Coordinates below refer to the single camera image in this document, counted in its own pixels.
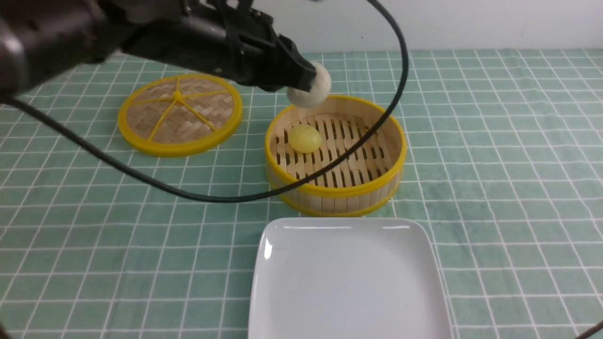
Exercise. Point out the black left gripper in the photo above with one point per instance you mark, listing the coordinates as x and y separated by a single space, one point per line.
234 43

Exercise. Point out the white steamed bun front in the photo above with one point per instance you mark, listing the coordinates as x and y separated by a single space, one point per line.
319 90

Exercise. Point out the yellow steamed bun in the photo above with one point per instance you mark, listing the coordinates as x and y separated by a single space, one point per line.
304 139

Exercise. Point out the white square plate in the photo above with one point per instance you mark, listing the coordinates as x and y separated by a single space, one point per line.
347 278

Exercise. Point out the yellow-rimmed bamboo steamer basket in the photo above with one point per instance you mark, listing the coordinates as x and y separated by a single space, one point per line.
362 183

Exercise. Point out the yellow-rimmed bamboo steamer lid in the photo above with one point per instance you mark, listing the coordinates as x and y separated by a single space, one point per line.
180 116

